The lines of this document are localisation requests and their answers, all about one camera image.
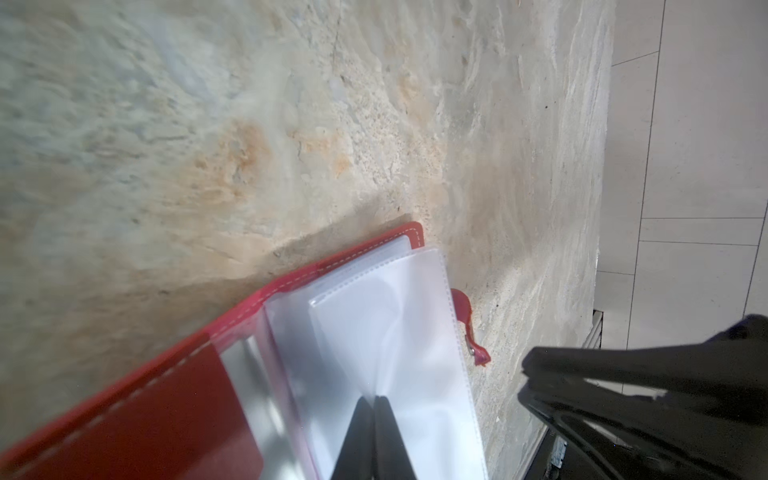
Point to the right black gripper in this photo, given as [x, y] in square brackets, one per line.
[696, 411]

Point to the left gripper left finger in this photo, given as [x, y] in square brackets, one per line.
[356, 460]

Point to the red card holder wallet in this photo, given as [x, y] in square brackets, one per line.
[268, 390]

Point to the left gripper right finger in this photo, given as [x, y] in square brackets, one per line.
[391, 460]

